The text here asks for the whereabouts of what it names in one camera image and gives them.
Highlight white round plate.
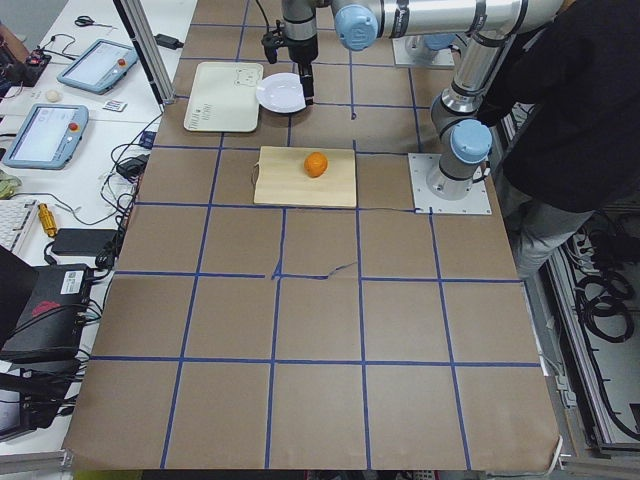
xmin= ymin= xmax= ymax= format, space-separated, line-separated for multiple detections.
xmin=256 ymin=72 xmax=306 ymax=114

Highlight orange fruit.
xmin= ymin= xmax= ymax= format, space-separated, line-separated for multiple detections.
xmin=303 ymin=152 xmax=329 ymax=178

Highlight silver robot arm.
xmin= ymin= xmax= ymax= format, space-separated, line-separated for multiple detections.
xmin=262 ymin=1 xmax=462 ymax=105
xmin=331 ymin=0 xmax=562 ymax=200

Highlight cream tray with bear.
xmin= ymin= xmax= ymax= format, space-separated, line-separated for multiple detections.
xmin=183 ymin=62 xmax=263 ymax=133

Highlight wooden cutting board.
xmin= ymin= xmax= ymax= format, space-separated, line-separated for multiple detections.
xmin=254 ymin=146 xmax=357 ymax=208

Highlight black power adapter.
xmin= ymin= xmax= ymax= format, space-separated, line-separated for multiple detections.
xmin=154 ymin=34 xmax=184 ymax=50

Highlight small printed card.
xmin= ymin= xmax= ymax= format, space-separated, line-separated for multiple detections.
xmin=103 ymin=100 xmax=127 ymax=112

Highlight far blue teach pendant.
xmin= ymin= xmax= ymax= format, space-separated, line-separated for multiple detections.
xmin=57 ymin=39 xmax=138 ymax=94

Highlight blue teach pendant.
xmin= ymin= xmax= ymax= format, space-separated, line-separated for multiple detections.
xmin=2 ymin=104 xmax=89 ymax=170
xmin=57 ymin=39 xmax=138 ymax=94

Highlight black scissors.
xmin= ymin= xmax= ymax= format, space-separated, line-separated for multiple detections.
xmin=74 ymin=15 xmax=115 ymax=29

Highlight person in black top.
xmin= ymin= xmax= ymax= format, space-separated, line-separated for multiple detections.
xmin=478 ymin=1 xmax=639 ymax=279

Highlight near blue teach pendant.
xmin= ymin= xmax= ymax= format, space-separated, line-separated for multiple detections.
xmin=2 ymin=104 xmax=89 ymax=170

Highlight black flat power brick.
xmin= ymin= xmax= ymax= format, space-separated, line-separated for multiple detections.
xmin=51 ymin=228 xmax=116 ymax=256

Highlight gold metal cylinder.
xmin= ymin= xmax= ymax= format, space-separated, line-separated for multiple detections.
xmin=38 ymin=203 xmax=58 ymax=238

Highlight white keyboard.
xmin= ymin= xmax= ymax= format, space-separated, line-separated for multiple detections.
xmin=0 ymin=199 xmax=39 ymax=255

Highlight black electronics box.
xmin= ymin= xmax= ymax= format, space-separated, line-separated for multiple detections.
xmin=1 ymin=263 xmax=92 ymax=365

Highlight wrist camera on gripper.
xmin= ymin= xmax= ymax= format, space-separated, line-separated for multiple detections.
xmin=261 ymin=30 xmax=283 ymax=64

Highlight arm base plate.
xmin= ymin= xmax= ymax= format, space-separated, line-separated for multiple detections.
xmin=392 ymin=33 xmax=456 ymax=70
xmin=408 ymin=153 xmax=492 ymax=215

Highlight aluminium frame post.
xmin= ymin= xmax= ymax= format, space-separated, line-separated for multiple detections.
xmin=113 ymin=0 xmax=175 ymax=106

